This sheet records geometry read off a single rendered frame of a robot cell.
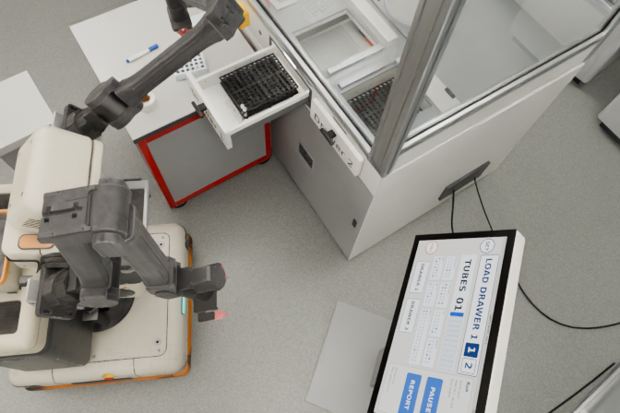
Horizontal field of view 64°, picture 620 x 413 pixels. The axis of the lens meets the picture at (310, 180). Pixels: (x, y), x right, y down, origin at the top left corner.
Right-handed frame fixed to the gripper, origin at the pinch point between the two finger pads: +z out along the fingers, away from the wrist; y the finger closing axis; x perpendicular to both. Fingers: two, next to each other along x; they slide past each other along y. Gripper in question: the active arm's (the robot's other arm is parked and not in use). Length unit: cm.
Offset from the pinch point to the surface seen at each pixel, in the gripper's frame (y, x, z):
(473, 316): -120, -46, -20
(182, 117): -18.8, 9.2, 21.5
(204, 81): -14.2, -2.2, 9.6
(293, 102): -32.1, -29.9, 9.6
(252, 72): -16.7, -19.3, 7.7
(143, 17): 33.2, 13.9, 22.6
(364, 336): -109, -40, 91
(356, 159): -62, -42, 5
